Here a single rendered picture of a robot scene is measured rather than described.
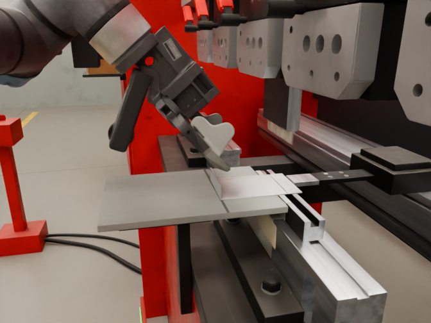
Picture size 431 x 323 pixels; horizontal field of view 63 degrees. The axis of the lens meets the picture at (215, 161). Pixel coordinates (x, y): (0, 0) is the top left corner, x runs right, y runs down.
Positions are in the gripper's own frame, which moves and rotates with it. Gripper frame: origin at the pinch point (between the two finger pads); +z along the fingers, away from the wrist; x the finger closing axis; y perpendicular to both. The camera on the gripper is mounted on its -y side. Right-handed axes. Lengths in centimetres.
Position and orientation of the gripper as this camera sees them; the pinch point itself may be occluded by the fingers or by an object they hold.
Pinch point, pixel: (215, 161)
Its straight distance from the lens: 55.3
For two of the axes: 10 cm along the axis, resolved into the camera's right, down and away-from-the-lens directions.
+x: -2.2, -3.1, 9.2
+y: 7.5, -6.6, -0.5
